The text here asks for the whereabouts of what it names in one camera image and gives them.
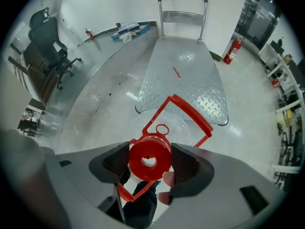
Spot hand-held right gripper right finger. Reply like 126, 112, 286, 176
169, 142, 215, 198

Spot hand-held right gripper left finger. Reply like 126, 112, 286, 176
88, 141, 132, 184

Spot metal platform cart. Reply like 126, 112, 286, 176
135, 0, 229, 127

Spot person's right hand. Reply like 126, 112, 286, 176
157, 171, 176, 206

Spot small black side table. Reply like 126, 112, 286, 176
17, 98, 46, 138

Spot dark wooden slatted panel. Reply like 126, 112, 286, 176
8, 41, 61, 105

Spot large red fire extinguisher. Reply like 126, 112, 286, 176
223, 37, 245, 65

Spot black office chair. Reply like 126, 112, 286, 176
28, 7, 82, 91

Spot small red fire extinguisher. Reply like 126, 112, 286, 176
85, 28, 96, 41

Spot white shelving rack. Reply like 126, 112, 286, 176
258, 39, 305, 191

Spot pile of boxes and papers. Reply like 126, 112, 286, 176
111, 22, 150, 44

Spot dark glass door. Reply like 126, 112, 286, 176
234, 0, 282, 50

